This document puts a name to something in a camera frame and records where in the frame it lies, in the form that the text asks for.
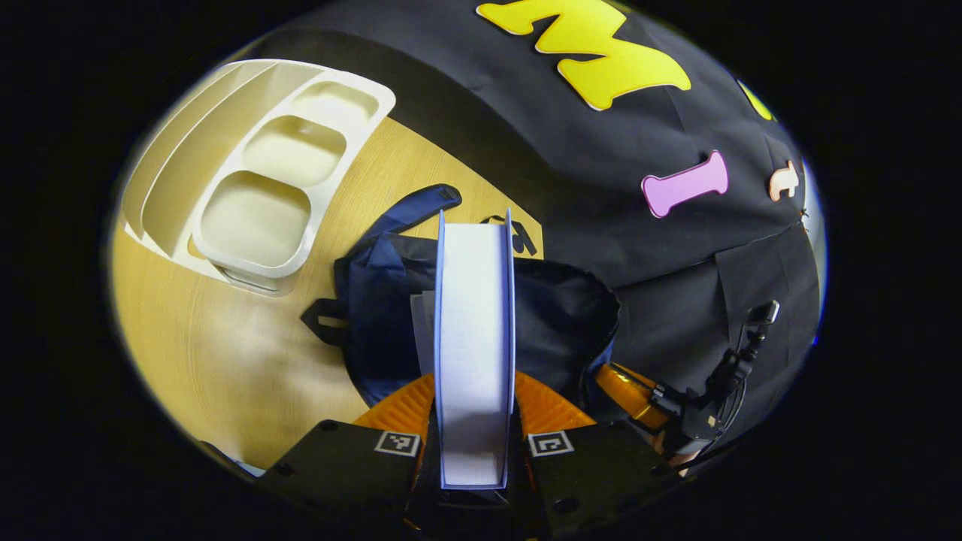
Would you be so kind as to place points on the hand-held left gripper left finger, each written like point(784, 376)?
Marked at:
point(425, 496)

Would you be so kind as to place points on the blue schoolbag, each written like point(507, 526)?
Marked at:
point(564, 323)

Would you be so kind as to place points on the black backdrop cloth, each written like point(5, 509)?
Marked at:
point(601, 188)

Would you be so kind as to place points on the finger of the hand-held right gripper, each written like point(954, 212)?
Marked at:
point(631, 394)

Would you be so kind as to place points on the grey cover book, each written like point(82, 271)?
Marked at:
point(422, 330)

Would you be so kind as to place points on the pale blue cover book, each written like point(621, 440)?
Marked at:
point(473, 338)

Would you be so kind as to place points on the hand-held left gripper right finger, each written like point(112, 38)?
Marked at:
point(526, 500)

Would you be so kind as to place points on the white bookshelf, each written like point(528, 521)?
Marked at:
point(255, 218)

